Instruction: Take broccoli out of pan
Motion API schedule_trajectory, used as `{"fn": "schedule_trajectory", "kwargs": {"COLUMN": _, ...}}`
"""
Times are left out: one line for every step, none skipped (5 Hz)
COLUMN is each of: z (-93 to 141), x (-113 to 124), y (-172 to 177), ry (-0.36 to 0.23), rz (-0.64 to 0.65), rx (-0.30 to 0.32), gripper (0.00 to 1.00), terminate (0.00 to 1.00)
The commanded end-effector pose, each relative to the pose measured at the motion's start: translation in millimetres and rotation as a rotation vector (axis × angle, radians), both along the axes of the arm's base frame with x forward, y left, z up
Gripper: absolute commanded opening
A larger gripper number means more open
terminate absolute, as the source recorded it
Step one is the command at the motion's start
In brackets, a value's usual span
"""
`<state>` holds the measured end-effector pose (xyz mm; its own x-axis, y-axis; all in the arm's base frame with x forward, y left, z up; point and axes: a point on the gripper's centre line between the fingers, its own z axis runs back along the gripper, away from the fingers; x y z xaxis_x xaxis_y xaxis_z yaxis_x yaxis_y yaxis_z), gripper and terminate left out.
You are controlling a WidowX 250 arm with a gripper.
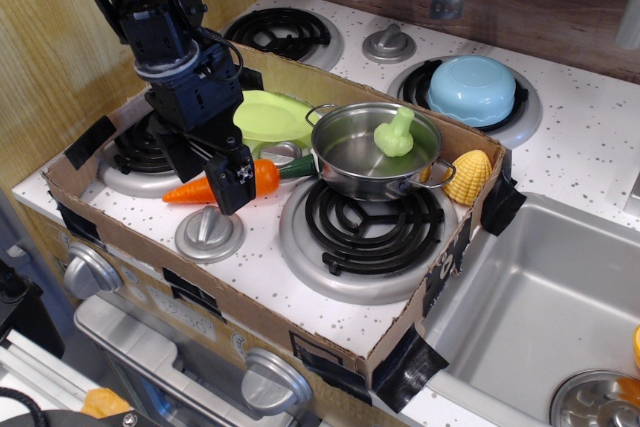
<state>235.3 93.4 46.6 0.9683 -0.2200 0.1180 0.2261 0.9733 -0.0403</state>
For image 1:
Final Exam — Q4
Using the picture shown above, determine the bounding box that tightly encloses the front right black burner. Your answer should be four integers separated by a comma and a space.
279, 180, 458, 305

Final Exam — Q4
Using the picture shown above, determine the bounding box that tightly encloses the light green toy broccoli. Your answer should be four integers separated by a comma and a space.
374, 107, 415, 158

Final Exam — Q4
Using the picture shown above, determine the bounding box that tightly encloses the silver oven knob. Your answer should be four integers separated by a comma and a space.
63, 242, 123, 300
241, 348, 313, 416

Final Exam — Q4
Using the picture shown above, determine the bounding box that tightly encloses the orange toy in sink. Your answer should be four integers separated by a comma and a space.
618, 327, 640, 407

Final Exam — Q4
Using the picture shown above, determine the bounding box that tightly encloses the back left black burner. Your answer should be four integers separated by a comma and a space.
223, 7, 344, 71

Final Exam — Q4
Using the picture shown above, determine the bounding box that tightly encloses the back silver stove knob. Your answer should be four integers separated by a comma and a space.
362, 24, 417, 64

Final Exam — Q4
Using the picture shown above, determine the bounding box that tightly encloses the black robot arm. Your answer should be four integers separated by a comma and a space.
94, 0, 256, 216

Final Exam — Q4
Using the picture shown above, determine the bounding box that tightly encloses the light green plastic plate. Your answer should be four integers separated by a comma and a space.
234, 90, 312, 151

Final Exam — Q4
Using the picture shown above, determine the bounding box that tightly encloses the grey faucet post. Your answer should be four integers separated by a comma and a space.
615, 0, 640, 50

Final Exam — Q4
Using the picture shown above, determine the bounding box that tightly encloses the silver stove knob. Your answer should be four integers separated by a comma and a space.
174, 206, 245, 263
256, 141, 302, 167
362, 24, 417, 64

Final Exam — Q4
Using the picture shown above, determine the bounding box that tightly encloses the left silver oven knob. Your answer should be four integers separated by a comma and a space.
63, 242, 123, 300

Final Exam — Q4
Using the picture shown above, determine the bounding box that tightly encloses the silver oven door handle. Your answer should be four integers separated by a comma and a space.
74, 296, 297, 426

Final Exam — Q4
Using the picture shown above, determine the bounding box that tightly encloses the yellow toy corn cob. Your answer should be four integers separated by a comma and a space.
442, 150, 492, 206

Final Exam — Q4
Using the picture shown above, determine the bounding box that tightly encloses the brown cardboard fence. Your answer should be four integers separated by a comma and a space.
41, 40, 528, 414

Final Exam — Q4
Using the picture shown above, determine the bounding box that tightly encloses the black burner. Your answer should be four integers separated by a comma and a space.
388, 56, 542, 149
98, 113, 184, 199
223, 7, 344, 71
279, 180, 458, 305

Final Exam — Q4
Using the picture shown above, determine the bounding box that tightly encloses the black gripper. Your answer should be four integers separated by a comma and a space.
133, 40, 256, 216

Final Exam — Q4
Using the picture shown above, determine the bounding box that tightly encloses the front left black burner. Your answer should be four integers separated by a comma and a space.
98, 113, 184, 199

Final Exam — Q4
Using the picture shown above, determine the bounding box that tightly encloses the back right black burner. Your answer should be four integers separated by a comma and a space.
388, 56, 542, 149

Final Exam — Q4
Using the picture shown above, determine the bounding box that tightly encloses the right silver oven knob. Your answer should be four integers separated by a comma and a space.
241, 348, 313, 416

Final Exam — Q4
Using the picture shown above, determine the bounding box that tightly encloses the light blue plastic bowl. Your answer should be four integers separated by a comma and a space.
426, 55, 516, 128

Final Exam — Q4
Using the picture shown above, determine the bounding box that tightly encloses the middle silver stove knob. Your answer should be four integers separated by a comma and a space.
256, 141, 302, 167

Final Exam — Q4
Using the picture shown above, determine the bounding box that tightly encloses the silver toy sink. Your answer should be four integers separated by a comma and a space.
425, 194, 639, 426

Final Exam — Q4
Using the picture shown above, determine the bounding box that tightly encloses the silver sink drain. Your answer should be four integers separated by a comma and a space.
548, 370, 639, 426

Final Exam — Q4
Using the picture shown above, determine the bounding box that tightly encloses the stainless steel pan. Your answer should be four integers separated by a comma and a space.
309, 102, 456, 202

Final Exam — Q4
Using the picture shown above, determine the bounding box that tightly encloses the orange toy carrot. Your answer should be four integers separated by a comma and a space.
162, 154, 319, 204

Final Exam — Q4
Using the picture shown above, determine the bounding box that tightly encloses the front silver stove knob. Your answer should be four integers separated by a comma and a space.
174, 206, 245, 263

